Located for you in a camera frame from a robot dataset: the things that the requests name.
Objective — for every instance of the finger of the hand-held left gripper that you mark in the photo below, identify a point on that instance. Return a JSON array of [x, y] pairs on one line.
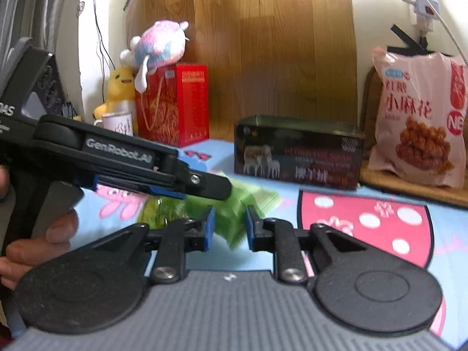
[[161, 191], [117, 150]]

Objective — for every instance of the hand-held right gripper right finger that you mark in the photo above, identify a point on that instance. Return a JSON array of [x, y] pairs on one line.
[[249, 226]]

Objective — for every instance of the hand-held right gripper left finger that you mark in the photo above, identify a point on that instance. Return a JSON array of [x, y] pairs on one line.
[[209, 226]]

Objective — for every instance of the large green snack packet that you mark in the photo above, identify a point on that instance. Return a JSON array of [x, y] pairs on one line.
[[230, 219]]

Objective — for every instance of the black cardboard box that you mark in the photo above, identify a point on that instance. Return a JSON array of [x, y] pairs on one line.
[[299, 153]]

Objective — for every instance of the person's left hand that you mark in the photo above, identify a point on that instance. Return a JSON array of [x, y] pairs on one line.
[[40, 248]]

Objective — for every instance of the white enamel mug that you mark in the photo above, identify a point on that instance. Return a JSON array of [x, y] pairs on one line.
[[117, 122]]

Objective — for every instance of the small green snack packet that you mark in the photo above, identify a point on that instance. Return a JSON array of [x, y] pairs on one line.
[[263, 197]]

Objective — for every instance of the yellow plush duck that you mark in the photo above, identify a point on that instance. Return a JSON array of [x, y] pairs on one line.
[[120, 84]]

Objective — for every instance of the red gift bag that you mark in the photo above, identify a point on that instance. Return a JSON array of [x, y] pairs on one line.
[[182, 109]]

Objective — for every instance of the pastel plush toy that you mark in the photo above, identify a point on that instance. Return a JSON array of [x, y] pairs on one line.
[[161, 44]]

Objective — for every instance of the printed blanket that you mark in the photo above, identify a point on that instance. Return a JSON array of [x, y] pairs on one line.
[[365, 219]]

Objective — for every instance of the brown seat cushion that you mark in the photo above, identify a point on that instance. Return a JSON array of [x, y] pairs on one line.
[[402, 192]]

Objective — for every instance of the grey curtain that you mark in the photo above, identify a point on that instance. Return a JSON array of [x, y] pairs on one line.
[[36, 0]]

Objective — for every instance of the wooden board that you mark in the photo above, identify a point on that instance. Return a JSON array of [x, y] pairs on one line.
[[256, 44]]

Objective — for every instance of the pink snack bag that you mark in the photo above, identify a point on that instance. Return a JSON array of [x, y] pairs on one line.
[[413, 117]]

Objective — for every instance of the black tape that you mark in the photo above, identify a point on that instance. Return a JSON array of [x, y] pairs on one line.
[[402, 33]]

